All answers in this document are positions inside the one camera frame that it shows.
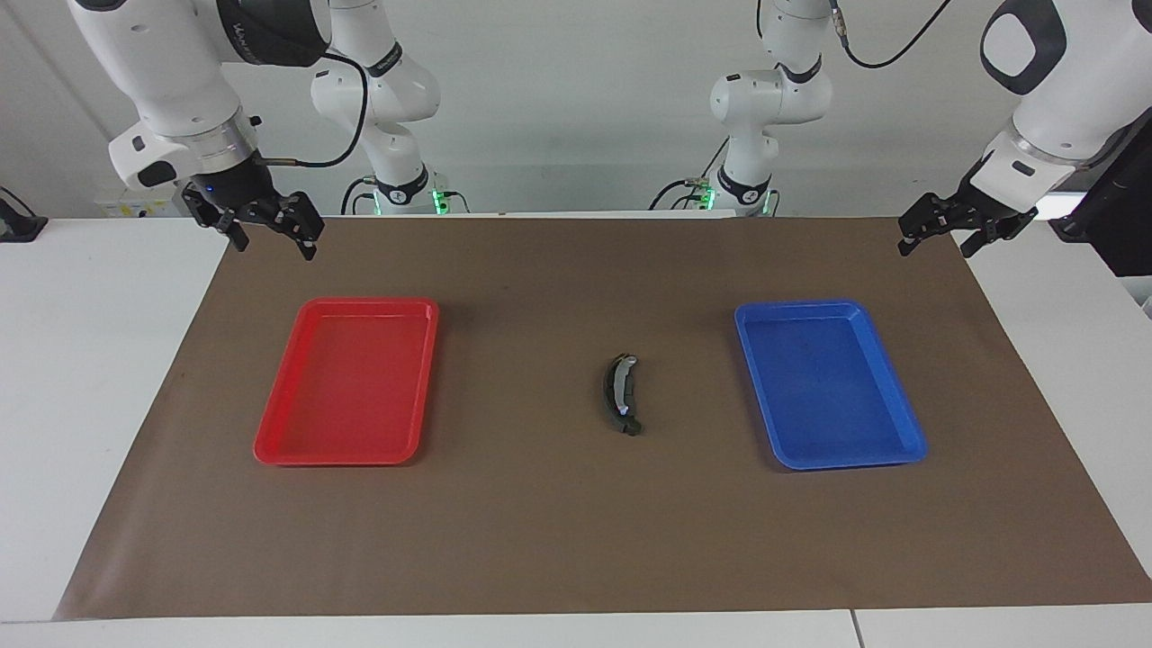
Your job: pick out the black equipment stand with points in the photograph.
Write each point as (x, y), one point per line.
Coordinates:
(1116, 216)

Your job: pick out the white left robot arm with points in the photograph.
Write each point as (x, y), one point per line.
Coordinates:
(1071, 90)

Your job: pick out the red plastic tray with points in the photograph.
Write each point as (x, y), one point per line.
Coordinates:
(346, 387)

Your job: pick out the curved brake shoe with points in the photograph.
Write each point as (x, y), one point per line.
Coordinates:
(617, 387)

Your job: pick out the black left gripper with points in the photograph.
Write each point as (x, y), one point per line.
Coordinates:
(972, 211)

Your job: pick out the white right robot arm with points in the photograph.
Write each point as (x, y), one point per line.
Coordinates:
(171, 72)

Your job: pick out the brown table mat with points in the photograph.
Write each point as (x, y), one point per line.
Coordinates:
(585, 540)

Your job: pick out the blue plastic tray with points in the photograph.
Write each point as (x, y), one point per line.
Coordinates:
(828, 387)

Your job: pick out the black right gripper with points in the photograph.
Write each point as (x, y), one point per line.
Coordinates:
(247, 198)

